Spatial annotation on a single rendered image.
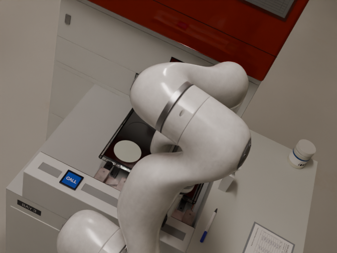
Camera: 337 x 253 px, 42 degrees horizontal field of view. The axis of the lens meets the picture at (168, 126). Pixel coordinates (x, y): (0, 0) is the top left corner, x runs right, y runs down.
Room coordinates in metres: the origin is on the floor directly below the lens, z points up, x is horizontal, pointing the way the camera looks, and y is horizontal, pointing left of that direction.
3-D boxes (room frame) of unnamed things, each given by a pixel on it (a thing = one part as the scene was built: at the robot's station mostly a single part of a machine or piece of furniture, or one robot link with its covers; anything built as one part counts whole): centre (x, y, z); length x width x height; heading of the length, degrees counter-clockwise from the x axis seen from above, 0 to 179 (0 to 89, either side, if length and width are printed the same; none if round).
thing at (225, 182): (0.99, -0.25, 1.03); 0.06 x 0.04 x 0.13; 175
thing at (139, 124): (1.12, -0.01, 0.90); 0.34 x 0.34 x 0.01; 85
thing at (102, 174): (0.87, 0.15, 0.89); 0.08 x 0.03 x 0.03; 175
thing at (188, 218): (0.84, -0.17, 0.89); 0.08 x 0.03 x 0.03; 175
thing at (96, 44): (1.36, 0.15, 1.02); 0.81 x 0.03 x 0.40; 85
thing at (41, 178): (0.76, 0.08, 0.89); 0.55 x 0.09 x 0.14; 85
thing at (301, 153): (1.23, -0.50, 1.01); 0.07 x 0.07 x 0.10
